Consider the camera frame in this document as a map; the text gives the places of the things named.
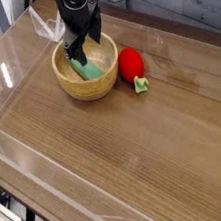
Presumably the green rectangular stick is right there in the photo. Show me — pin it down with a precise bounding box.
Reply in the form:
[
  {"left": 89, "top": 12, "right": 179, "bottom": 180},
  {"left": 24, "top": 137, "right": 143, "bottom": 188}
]
[{"left": 70, "top": 59, "right": 104, "bottom": 81}]

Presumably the clear acrylic tray wall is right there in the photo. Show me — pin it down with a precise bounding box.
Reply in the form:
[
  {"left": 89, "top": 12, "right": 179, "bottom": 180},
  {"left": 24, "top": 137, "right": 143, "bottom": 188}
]
[{"left": 0, "top": 12, "right": 221, "bottom": 221}]

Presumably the red plush strawberry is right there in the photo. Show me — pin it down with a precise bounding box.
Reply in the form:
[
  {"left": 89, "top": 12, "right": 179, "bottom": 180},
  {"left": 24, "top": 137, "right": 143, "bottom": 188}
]
[{"left": 118, "top": 47, "right": 149, "bottom": 94}]

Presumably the clear acrylic corner bracket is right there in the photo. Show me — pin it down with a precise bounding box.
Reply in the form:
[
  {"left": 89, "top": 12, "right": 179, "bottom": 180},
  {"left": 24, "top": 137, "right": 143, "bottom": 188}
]
[{"left": 29, "top": 7, "right": 65, "bottom": 42}]

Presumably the black table leg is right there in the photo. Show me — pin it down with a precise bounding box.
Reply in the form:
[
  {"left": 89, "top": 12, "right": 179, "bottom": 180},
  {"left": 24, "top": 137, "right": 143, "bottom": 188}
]
[{"left": 25, "top": 209, "right": 36, "bottom": 221}]

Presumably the brown wooden bowl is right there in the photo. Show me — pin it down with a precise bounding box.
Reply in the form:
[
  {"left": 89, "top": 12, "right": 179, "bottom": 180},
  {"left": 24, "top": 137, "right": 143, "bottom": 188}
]
[{"left": 51, "top": 32, "right": 119, "bottom": 101}]

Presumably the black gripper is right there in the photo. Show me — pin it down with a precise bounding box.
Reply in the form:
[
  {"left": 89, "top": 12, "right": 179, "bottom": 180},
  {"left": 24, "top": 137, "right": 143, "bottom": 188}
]
[{"left": 56, "top": 0, "right": 102, "bottom": 66}]

